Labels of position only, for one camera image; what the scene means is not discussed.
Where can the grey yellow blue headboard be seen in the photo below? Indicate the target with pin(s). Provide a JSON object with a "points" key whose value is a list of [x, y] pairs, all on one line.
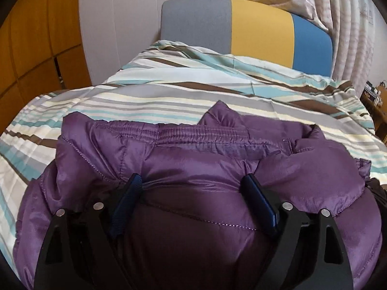
{"points": [[260, 30]]}

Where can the striped bed cover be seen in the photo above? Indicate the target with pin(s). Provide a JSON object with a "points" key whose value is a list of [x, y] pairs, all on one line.
{"points": [[151, 96]]}

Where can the purple puffer jacket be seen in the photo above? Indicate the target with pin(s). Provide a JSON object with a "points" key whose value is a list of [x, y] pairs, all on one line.
{"points": [[196, 163]]}

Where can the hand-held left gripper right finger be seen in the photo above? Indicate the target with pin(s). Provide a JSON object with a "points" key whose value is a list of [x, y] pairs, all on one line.
{"points": [[260, 196]]}

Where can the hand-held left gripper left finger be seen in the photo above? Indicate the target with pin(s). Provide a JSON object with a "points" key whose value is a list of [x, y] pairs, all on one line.
{"points": [[129, 195]]}

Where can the wooden wardrobe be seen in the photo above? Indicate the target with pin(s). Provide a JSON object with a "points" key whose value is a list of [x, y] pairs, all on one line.
{"points": [[33, 36]]}

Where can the cluttered wooden desk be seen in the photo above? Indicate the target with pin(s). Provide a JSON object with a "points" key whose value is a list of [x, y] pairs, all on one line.
{"points": [[376, 96]]}

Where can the ship print curtain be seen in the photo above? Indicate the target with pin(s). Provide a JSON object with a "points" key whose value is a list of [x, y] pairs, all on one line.
{"points": [[341, 9]]}

